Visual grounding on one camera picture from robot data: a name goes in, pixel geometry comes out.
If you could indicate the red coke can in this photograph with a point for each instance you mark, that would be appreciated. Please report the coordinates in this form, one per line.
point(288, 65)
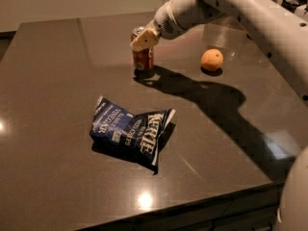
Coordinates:
point(142, 60)

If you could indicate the orange fruit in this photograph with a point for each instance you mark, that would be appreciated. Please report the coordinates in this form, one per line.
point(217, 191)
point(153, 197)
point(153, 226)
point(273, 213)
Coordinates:
point(211, 60)

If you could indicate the blue kettle chip bag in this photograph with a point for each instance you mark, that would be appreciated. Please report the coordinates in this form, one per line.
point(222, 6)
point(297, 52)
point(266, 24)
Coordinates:
point(119, 133)

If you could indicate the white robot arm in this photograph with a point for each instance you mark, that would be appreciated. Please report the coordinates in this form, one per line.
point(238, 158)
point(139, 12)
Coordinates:
point(282, 37)

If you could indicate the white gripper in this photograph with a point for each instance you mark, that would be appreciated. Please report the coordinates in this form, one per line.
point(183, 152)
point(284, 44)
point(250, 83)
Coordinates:
point(165, 23)

